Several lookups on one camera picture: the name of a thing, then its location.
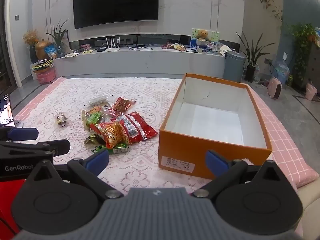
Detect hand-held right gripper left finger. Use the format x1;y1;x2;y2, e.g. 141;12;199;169
24;150;124;200

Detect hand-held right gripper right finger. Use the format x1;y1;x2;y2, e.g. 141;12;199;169
192;149;293;200

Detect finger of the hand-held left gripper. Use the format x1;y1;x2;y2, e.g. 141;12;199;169
0;139;71;157
0;127;39;142

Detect orange cardboard box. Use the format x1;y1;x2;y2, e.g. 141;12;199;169
158;73;273;180

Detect green snack packet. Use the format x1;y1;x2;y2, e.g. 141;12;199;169
92;143;128;155
86;112;104;127

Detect dark olive snack packet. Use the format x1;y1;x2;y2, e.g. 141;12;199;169
84;134;105;147

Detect small dark snack packet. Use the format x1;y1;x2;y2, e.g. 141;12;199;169
55;112;69;127

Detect orange-red striped snack bag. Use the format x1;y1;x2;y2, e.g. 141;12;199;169
89;120;130;149

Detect red snack packet white label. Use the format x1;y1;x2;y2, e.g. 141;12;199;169
117;111;159;144

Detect orange snack packet white label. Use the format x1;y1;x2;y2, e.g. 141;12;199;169
82;105;110;117

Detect clear plastic snack packet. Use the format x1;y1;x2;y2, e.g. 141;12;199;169
88;95;114;107

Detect red-brown snack packet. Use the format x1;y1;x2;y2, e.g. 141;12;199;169
111;96;137;113

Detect person's red clothing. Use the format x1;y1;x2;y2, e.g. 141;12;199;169
0;179;27;234

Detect pink storage box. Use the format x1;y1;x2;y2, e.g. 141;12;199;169
33;67;56;84

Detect pile of yellow-black packets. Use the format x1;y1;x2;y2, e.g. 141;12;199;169
31;58;55;72

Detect pink checked tablecloth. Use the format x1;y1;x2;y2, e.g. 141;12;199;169
14;76;320;188

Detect white lace tablecloth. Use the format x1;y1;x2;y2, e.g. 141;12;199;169
15;77;250;198

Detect gold vase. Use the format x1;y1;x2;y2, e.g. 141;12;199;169
34;40;52;61

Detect blue snack bag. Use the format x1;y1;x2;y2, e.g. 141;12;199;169
44;43;58;60

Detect pink heater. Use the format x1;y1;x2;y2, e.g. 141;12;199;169
267;77;283;100

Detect dried yellow flowers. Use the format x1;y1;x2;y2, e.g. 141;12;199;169
22;29;40;47

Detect grey trash can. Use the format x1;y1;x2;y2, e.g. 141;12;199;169
222;51;247;83

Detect green grass-leaf plant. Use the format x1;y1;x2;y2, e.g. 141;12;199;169
45;18;70;52

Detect beige sofa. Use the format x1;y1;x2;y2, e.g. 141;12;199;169
296;186;320;240

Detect grey marble television console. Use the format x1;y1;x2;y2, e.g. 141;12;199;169
54;45;226;78

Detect blue water bottle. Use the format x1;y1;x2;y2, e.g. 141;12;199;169
272;59;290;84

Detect potted long-leaf plant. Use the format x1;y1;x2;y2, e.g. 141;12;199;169
236;31;263;83

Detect white router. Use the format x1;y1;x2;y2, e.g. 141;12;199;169
104;37;122;53

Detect leafy climbing plant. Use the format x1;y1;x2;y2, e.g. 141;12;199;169
287;23;318;87

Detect black cables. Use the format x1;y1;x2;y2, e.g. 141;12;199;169
126;43;153;52

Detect black wall television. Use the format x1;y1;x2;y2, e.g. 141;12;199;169
73;0;160;30

